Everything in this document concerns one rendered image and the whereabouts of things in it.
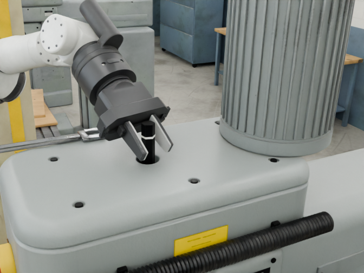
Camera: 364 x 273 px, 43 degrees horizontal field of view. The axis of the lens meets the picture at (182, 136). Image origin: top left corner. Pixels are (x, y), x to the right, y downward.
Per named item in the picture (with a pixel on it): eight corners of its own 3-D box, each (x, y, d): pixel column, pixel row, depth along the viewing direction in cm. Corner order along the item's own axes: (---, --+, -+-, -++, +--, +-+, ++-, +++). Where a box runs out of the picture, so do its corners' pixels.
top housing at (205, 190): (32, 339, 61) (18, 239, 54) (4, 231, 82) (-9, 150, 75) (310, 245, 80) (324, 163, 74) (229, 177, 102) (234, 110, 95)
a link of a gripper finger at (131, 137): (143, 162, 71) (123, 132, 74) (149, 150, 69) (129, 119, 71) (135, 165, 70) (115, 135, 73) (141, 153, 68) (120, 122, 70)
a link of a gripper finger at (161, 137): (171, 143, 71) (150, 114, 74) (164, 155, 74) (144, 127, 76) (179, 140, 72) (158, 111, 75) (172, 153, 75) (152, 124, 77)
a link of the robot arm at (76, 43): (59, 86, 75) (31, 40, 79) (106, 93, 84) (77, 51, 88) (98, 33, 70) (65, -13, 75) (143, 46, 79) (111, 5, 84)
